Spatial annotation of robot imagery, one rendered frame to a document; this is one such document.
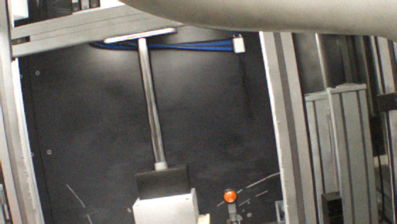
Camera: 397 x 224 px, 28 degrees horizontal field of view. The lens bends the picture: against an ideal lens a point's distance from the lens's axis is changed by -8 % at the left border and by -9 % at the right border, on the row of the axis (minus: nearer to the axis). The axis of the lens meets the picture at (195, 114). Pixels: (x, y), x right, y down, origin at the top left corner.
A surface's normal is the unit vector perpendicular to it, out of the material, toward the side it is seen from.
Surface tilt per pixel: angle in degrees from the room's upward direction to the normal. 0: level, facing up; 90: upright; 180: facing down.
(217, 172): 90
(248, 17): 139
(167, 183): 90
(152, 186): 90
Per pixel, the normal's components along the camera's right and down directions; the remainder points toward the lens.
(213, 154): -0.04, 0.06
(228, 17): 0.29, 0.74
